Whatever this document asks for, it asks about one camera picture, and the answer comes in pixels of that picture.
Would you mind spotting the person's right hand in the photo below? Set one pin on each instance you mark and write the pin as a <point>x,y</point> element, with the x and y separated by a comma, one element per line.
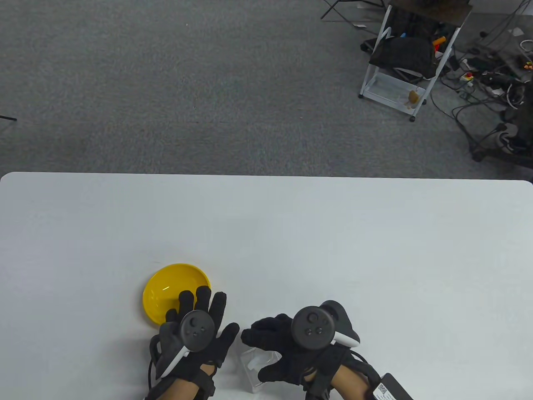
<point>287,354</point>

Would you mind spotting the person's left hand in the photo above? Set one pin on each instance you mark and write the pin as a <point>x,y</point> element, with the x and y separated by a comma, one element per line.
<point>218,316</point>

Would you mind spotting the clear foam dish soap pump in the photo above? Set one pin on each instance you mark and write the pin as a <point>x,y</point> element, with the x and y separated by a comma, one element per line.
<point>254,363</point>

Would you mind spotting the yellow bowl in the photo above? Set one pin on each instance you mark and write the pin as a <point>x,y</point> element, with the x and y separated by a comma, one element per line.
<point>166,291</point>

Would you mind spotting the person's left forearm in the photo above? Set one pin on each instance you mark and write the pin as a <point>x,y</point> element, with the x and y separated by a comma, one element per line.
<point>179,387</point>

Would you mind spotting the black white left hand controller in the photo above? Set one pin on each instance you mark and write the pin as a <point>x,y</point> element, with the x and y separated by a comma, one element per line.
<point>195,329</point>

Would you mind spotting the black white hand controller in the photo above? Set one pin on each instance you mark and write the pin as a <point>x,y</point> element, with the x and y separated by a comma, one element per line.
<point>312,327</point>
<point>195,329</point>

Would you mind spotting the black white right hand controller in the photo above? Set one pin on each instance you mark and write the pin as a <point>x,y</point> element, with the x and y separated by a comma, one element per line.
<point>312,327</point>

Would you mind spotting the black sensor box white label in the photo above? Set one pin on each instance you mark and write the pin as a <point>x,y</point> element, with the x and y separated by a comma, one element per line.
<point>387,389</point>

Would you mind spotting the white metal rolling cart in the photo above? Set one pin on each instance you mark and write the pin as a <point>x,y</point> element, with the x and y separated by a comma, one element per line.
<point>393,89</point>

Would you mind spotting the brown crumpled object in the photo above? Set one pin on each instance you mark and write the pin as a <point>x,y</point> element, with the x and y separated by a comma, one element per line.
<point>413,98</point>

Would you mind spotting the thin black bar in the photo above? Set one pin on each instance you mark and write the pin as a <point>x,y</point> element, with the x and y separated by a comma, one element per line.
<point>7,118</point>

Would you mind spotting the black office chair base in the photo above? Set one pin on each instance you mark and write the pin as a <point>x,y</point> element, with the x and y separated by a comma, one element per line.
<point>516,137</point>

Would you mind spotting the black bag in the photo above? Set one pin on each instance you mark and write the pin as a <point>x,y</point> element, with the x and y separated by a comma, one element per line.
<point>402,54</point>

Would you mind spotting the black folding stand legs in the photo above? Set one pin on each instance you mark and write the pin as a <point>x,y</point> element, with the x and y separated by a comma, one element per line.
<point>333,10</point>

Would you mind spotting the orange tool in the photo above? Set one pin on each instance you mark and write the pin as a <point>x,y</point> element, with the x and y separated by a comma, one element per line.
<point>439,40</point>

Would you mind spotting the white paper scrap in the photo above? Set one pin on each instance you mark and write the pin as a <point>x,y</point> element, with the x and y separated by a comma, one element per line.
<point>516,31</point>

